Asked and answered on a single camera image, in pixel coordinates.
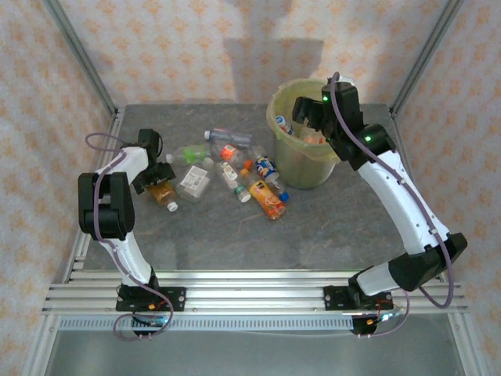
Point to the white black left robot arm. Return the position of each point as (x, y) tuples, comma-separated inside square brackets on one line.
[(129, 254)]

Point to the bottle white label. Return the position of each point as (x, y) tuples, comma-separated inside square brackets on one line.
[(193, 180)]

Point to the aluminium lower frame rail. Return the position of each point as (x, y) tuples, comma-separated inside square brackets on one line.
[(466, 344), (37, 348)]

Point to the small bottle orange cap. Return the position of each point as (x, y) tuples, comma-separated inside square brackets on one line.
[(246, 170)]

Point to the aluminium frame post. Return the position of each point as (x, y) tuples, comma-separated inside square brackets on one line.
[(78, 55), (430, 51)]

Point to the bright orange label bottle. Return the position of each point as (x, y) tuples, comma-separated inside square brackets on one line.
[(311, 138)]

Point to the orange juice bottle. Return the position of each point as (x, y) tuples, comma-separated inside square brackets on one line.
[(266, 197)]

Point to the clear bottle purple label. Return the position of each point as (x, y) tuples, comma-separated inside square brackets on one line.
[(225, 135)]

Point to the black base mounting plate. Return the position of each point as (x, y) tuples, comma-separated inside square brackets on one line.
[(336, 297), (176, 299)]

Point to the clear bottle green label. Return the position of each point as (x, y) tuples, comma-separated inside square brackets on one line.
[(192, 154)]

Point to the clear bottle orange-red label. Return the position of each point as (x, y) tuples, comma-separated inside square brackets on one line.
[(229, 152)]

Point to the amber drink bottle white cap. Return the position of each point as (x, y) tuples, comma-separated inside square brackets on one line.
[(162, 194)]

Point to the crumpled clear bottle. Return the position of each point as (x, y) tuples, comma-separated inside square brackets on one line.
[(257, 150)]

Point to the clear bottle white-green label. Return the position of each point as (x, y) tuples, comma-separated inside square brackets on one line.
[(229, 172)]

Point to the blue Pepsi label bottle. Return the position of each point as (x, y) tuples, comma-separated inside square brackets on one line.
[(266, 166)]

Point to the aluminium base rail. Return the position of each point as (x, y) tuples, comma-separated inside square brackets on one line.
[(254, 293)]

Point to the small controller board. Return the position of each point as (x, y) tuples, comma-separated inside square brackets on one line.
[(385, 316), (156, 322)]

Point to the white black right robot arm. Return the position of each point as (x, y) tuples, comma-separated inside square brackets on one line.
[(399, 203)]

